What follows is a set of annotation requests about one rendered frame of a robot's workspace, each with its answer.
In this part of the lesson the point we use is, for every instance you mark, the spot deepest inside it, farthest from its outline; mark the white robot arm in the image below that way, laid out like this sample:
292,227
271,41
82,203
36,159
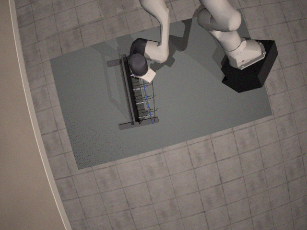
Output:
218,17

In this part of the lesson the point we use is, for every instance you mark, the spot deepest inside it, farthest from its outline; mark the dark grey metal rack frame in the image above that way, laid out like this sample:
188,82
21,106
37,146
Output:
137,123

